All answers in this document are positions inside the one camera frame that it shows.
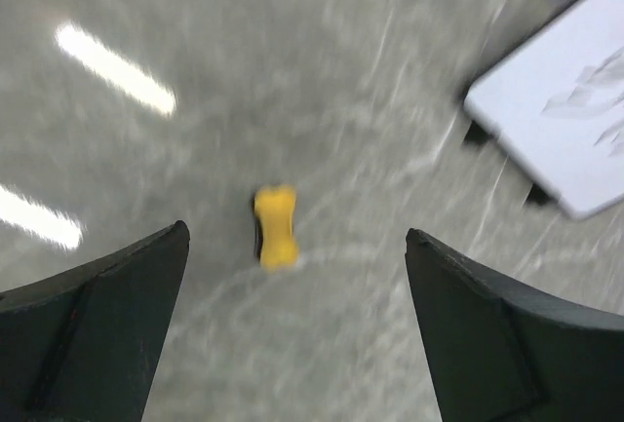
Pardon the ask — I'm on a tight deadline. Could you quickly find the black whiteboard foot far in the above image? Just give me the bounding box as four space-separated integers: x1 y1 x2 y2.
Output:
462 121 491 147

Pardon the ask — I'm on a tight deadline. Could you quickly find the yellow bone-shaped eraser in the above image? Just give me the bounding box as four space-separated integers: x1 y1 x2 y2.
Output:
253 185 299 272

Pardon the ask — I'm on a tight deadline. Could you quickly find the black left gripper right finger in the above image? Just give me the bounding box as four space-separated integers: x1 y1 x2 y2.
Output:
405 229 623 421

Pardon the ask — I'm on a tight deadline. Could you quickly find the white whiteboard black frame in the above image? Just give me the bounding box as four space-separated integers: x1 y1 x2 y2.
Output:
463 0 623 219

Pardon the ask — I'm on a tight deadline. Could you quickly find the black whiteboard foot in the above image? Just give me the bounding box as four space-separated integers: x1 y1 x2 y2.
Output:
462 121 491 147
525 183 553 207

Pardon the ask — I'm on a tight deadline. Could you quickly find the black whiteboard foot near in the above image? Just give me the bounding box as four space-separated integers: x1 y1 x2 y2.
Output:
525 183 553 207

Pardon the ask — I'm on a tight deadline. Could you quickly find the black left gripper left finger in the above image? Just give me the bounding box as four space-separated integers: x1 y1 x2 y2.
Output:
1 220 189 421

